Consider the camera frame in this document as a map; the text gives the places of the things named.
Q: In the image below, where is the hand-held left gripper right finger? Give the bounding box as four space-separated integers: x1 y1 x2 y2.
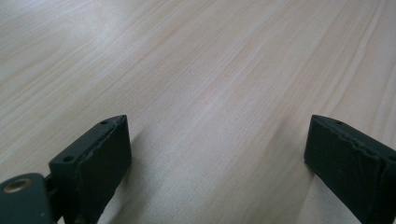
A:
304 114 396 224

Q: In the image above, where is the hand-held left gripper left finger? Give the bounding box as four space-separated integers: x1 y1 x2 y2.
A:
48 114 133 224

